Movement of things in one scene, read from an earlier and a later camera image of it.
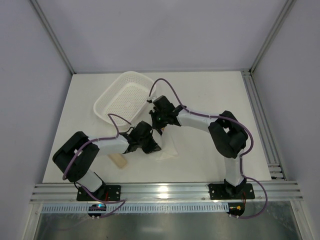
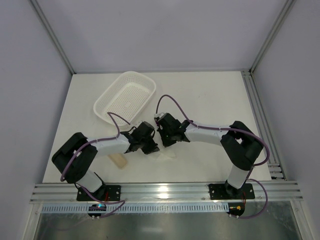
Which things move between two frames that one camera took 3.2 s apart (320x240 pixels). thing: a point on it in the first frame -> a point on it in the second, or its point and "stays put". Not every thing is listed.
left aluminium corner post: (49, 27) stays put
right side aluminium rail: (276, 170) stays put
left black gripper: (151, 144) stays put
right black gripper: (157, 122) -> (164, 136)
